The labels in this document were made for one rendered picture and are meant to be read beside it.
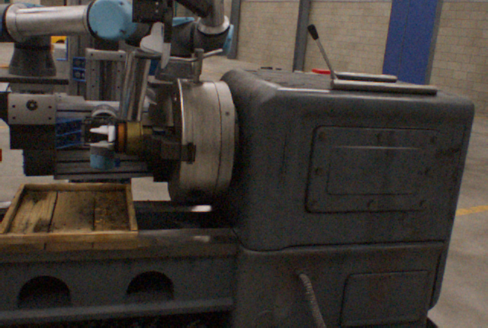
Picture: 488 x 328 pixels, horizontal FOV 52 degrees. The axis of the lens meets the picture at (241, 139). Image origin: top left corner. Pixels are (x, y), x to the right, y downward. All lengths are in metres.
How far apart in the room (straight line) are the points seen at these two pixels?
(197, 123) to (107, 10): 0.45
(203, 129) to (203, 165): 0.08
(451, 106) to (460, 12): 12.05
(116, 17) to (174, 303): 0.76
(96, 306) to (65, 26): 0.77
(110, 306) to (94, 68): 0.93
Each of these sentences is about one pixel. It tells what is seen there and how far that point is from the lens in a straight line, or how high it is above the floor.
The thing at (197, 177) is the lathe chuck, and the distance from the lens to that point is 1.18.
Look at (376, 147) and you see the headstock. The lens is 1.26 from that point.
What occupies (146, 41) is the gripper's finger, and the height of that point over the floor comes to 1.33.
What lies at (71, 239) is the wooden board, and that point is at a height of 0.89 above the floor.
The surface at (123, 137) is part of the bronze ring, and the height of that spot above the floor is 1.09.
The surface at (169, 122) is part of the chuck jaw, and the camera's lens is 1.30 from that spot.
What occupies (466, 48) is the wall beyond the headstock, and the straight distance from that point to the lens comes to 13.14.
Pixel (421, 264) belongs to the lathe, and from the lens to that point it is 1.46.
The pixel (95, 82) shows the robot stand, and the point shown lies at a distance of 1.94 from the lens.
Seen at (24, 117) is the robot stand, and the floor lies 1.05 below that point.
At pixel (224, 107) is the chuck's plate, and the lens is 1.19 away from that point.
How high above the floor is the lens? 1.38
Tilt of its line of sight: 13 degrees down
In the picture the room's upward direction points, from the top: 5 degrees clockwise
